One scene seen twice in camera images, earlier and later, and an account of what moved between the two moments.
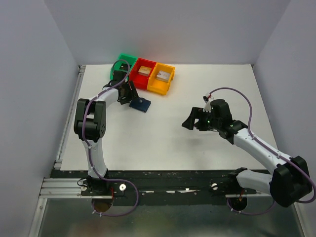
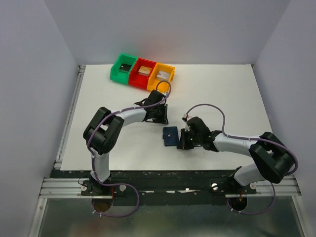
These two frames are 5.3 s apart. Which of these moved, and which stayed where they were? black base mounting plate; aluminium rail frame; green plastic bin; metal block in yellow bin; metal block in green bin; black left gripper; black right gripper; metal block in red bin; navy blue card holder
Moved: black left gripper; navy blue card holder; black right gripper
Stayed: metal block in yellow bin; metal block in green bin; aluminium rail frame; green plastic bin; black base mounting plate; metal block in red bin
